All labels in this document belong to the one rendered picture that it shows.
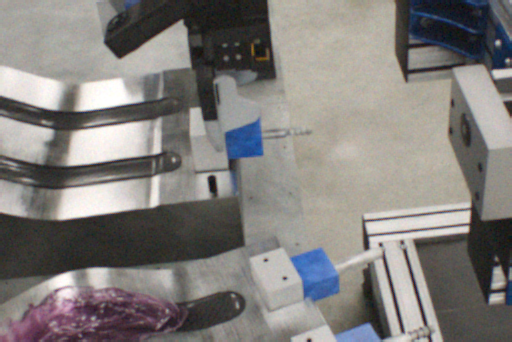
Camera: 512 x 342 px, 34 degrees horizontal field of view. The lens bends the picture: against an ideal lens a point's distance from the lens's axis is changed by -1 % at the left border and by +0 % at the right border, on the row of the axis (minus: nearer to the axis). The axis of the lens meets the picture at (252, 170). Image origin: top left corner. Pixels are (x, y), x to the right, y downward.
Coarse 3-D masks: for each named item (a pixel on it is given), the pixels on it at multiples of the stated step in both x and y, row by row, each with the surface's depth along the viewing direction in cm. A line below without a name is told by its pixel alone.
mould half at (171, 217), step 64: (0, 128) 99; (128, 128) 101; (0, 192) 91; (64, 192) 93; (128, 192) 92; (192, 192) 90; (0, 256) 93; (64, 256) 94; (128, 256) 94; (192, 256) 95
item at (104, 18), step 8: (96, 0) 111; (104, 0) 111; (128, 0) 113; (136, 0) 113; (104, 8) 112; (112, 8) 112; (104, 16) 112; (112, 16) 112; (104, 24) 113; (104, 32) 114
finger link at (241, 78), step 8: (216, 72) 91; (224, 72) 91; (232, 72) 91; (240, 72) 92; (248, 72) 92; (256, 72) 92; (240, 80) 92; (248, 80) 93; (216, 88) 92; (216, 96) 93
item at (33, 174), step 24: (0, 96) 103; (24, 120) 102; (48, 120) 104; (72, 120) 105; (96, 120) 104; (120, 120) 103; (0, 168) 94; (24, 168) 96; (48, 168) 96; (72, 168) 97; (96, 168) 96; (120, 168) 96; (144, 168) 96; (168, 168) 94
